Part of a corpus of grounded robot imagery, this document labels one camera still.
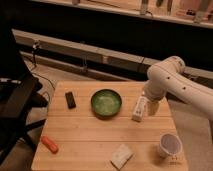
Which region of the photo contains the white paper cup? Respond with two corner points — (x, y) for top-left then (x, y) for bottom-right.
(157, 134), (182, 158)

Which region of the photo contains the white tube bottle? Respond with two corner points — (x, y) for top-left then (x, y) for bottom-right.
(132, 96), (147, 122)

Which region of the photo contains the black rectangular block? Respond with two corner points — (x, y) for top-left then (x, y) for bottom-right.
(65, 92), (76, 109)

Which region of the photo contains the orange carrot toy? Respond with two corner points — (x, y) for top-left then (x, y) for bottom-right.
(41, 136), (58, 154)

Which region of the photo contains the beige sponge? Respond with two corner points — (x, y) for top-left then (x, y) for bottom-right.
(110, 144), (133, 170)

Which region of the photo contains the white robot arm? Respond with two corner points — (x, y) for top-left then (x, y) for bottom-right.
(144, 56), (213, 121)

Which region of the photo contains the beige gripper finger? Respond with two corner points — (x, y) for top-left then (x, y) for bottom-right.
(147, 101), (159, 116)

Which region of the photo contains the black cable on floor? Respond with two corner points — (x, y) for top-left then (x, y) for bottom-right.
(23, 54), (56, 101)

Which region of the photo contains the black office chair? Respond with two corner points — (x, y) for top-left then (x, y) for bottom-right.
(0, 19), (48, 165)

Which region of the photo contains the green ceramic bowl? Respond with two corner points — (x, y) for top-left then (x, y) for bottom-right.
(91, 89), (122, 117)

